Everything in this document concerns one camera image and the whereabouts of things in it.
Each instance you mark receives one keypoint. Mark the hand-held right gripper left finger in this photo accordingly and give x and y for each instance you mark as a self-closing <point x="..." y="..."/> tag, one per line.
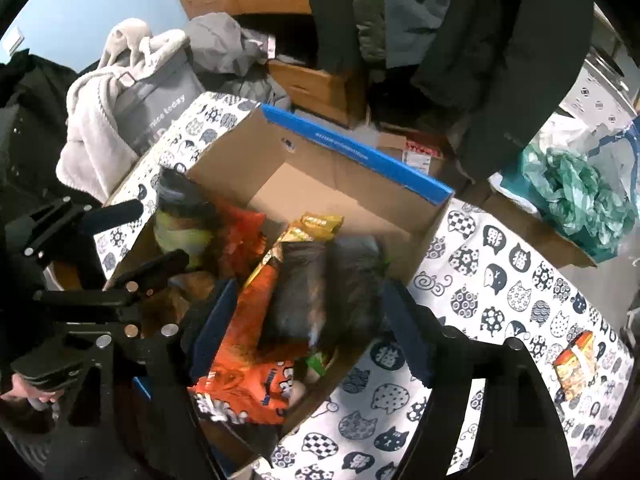
<point x="212" y="330"/>

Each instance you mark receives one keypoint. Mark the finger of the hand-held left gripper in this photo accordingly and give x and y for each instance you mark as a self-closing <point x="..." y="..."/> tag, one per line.
<point x="120" y="211"/>
<point x="150" y="269"/>

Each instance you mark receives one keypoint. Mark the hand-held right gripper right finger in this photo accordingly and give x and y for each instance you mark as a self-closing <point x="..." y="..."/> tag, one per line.
<point x="407" y="330"/>

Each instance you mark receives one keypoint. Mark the orange snack bag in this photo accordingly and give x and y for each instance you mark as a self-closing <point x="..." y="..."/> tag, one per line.
<point x="240" y="360"/>

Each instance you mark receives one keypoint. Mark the dark green blurred packet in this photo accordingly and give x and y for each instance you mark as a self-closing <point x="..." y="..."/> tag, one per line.
<point x="180" y="220"/>

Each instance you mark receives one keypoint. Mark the dark blurred snack packet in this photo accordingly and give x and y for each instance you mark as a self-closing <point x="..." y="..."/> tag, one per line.
<point x="350" y="285"/>

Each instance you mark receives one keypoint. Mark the black snack packet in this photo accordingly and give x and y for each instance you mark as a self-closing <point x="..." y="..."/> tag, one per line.
<point x="295" y="295"/>

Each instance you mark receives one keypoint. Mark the green snack packet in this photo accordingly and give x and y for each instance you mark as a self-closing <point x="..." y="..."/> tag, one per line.
<point x="320" y="362"/>

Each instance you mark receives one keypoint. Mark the red snack bag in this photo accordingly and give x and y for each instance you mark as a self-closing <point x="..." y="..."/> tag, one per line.
<point x="245" y="237"/>

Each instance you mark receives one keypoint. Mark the gold snack packet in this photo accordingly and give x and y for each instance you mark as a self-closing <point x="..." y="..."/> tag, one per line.
<point x="295" y="236"/>

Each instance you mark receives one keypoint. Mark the long yellow snack packet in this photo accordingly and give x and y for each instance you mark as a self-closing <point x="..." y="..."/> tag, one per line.
<point x="317" y="221"/>

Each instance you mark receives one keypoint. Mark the yellow orange snack box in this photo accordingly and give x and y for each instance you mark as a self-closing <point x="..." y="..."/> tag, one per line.
<point x="575" y="365"/>

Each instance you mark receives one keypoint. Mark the blue-edged cardboard box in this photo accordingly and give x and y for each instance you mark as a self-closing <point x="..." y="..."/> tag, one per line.
<point x="325" y="180"/>

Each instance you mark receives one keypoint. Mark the person's left forearm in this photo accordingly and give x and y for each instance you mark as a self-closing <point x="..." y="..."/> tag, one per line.
<point x="20" y="440"/>

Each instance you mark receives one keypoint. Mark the person's left hand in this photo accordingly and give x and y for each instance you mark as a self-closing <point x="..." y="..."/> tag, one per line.
<point x="22" y="391"/>

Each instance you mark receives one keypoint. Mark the white fleece cloth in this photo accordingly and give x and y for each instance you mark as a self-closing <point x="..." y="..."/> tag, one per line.
<point x="85" y="130"/>

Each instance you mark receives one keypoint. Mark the cat print tablecloth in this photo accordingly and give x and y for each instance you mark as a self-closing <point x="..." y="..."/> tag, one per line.
<point x="500" y="270"/>

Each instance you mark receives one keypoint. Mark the grey fabric bag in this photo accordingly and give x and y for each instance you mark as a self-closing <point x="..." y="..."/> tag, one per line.
<point x="155" y="100"/>

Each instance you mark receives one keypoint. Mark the black puffer jacket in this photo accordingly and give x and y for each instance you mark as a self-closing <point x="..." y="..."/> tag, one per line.
<point x="30" y="125"/>

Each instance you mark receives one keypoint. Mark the red label cardboard box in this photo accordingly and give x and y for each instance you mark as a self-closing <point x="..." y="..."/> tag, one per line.
<point x="415" y="152"/>

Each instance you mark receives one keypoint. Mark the grey garment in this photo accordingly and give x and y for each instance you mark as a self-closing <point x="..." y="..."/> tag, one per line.
<point x="220" y="45"/>

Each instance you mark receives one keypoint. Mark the green plastic bags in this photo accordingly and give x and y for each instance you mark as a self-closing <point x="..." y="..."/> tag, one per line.
<point x="570" y="185"/>

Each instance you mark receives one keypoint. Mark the blue-trimmed clear bag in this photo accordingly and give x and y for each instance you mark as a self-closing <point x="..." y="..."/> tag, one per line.
<point x="565" y="130"/>

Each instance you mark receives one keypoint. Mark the dark hanging jacket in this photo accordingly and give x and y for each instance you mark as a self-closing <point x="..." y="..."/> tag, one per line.
<point x="500" y="60"/>

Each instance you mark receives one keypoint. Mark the black hanging coat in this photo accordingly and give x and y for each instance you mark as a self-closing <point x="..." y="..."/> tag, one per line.
<point x="335" y="10"/>

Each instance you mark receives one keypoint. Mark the white printed storage box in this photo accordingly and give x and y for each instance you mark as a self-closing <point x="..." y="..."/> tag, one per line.
<point x="600" y="95"/>

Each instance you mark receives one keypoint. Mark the grey green hanging coat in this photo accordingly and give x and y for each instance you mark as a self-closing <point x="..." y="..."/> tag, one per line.
<point x="400" y="10"/>

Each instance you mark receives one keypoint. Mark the white wall switch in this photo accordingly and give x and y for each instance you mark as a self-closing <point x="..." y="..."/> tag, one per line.
<point x="16" y="39"/>

